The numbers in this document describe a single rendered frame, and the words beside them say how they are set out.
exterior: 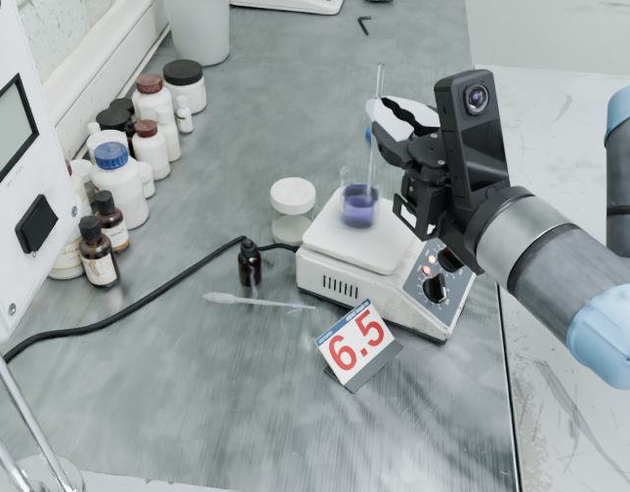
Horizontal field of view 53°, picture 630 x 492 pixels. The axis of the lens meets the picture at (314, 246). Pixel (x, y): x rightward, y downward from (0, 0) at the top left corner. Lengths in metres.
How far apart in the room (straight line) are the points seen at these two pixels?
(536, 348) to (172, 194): 0.55
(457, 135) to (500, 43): 1.70
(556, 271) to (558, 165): 0.61
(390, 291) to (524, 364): 0.18
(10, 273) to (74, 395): 0.50
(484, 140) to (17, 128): 0.39
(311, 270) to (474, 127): 0.31
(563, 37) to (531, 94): 0.99
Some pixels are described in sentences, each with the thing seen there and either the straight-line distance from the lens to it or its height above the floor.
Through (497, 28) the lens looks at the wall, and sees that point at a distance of 2.20.
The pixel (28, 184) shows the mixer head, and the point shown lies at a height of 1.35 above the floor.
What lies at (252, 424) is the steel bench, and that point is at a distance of 0.69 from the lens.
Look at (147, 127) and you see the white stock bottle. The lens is 0.96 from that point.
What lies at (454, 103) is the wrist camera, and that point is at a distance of 0.53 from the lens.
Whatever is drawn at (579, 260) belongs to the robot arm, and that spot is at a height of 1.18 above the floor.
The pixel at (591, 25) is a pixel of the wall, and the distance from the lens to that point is 2.25.
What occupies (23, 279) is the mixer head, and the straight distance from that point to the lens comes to 0.26.
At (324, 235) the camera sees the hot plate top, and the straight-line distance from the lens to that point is 0.75.
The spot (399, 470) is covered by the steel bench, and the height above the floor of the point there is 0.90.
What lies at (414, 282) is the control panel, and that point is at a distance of 0.74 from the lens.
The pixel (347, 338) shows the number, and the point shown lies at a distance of 0.72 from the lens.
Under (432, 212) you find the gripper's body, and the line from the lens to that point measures 0.58.
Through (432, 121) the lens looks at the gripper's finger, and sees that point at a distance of 0.63.
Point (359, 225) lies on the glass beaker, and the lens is 0.74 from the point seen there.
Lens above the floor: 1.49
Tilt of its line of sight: 43 degrees down
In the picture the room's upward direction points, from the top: 1 degrees clockwise
